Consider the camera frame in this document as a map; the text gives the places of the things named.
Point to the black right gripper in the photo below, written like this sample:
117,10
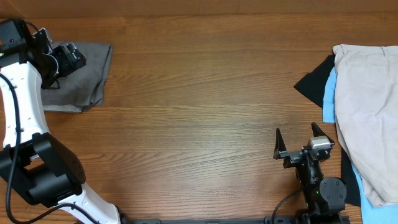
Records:
291,157

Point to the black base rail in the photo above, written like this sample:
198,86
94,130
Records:
265,220

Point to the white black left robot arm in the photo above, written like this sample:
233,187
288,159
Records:
34,164

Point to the light blue garment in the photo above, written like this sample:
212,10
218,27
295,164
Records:
355,191

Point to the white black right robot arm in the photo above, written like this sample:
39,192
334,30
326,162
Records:
324,196

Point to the beige shorts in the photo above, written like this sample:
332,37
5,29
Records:
366,116

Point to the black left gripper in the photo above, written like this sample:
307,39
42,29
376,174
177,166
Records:
68,66

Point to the black folded garment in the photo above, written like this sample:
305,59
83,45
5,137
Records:
312,85

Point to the grey shorts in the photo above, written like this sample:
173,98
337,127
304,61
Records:
84,88

